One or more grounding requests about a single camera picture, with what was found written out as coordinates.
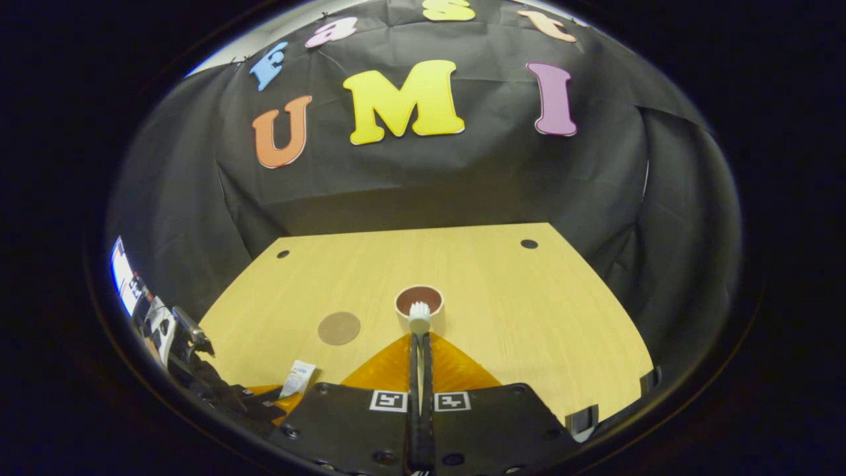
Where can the black desk edge bracket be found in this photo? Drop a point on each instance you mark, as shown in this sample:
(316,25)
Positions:
(651,381)
(581,420)

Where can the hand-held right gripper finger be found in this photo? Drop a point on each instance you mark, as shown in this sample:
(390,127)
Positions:
(412,430)
(428,430)

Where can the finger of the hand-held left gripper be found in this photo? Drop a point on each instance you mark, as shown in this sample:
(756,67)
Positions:
(261,395)
(277,411)

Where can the wooden desktop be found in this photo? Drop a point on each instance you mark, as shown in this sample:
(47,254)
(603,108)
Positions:
(496,317)

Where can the wooden cup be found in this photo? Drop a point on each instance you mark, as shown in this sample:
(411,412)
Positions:
(423,296)

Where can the round brown coaster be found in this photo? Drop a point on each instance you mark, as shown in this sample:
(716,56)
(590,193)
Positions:
(339,328)

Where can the black backdrop cloth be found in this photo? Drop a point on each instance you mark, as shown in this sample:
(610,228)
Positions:
(429,192)

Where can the computer monitor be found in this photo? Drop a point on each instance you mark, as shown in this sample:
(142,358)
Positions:
(124,274)

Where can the pale green toothbrush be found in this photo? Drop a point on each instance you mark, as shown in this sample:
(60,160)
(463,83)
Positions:
(420,320)

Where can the white toothpaste tube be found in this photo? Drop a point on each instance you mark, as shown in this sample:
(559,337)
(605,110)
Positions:
(299,378)

